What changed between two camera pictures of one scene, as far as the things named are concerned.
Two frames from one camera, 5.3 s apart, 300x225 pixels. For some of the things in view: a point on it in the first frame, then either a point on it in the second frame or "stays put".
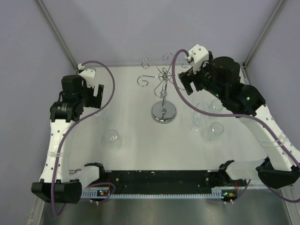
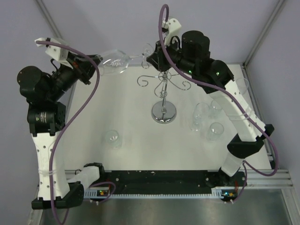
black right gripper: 186,78 → 157,58
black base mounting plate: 162,182 stays put
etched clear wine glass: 103,119 → 116,62
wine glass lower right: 216,130 stays put
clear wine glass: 198,116 stays put
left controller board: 95,192 stays put
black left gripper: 94,101 → 82,68
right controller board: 228,193 stays put
